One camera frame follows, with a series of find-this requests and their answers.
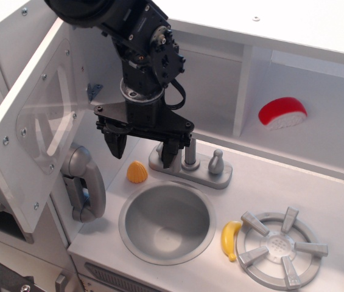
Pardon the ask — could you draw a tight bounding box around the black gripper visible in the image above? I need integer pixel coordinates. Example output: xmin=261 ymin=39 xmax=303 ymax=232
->
xmin=94 ymin=99 xmax=194 ymax=169

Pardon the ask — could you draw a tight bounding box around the white microwave door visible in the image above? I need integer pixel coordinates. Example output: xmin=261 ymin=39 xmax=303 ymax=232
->
xmin=0 ymin=19 xmax=88 ymax=234

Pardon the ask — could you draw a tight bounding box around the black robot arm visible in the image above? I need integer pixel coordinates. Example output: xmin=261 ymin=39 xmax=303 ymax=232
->
xmin=47 ymin=1 xmax=194 ymax=168

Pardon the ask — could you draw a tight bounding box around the yellow toy seashell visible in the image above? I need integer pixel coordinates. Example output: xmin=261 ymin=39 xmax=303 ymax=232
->
xmin=126 ymin=161 xmax=148 ymax=184

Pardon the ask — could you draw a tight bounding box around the grey toy telephone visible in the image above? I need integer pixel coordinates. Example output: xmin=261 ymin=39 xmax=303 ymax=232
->
xmin=61 ymin=143 xmax=106 ymax=223

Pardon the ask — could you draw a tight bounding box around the grey toy faucet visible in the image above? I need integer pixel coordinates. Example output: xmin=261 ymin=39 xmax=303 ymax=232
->
xmin=149 ymin=139 xmax=233 ymax=190

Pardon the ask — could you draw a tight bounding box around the round metal sink bowl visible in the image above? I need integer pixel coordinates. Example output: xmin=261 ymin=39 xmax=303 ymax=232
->
xmin=119 ymin=181 xmax=216 ymax=266

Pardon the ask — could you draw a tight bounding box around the yellow toy banana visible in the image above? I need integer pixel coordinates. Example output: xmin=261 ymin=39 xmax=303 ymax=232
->
xmin=220 ymin=221 xmax=242 ymax=262

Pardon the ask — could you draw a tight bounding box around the red white toy sushi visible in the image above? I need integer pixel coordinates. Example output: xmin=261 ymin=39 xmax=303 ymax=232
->
xmin=258 ymin=97 xmax=308 ymax=131

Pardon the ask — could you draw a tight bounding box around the grey toy stove burner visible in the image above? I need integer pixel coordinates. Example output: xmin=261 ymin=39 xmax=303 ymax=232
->
xmin=236 ymin=207 xmax=328 ymax=291

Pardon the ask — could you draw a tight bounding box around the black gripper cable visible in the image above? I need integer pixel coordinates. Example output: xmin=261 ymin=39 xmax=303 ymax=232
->
xmin=165 ymin=79 xmax=188 ymax=110

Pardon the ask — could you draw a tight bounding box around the grey oven handle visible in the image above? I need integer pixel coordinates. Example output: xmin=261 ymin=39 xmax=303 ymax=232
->
xmin=55 ymin=274 xmax=68 ymax=292

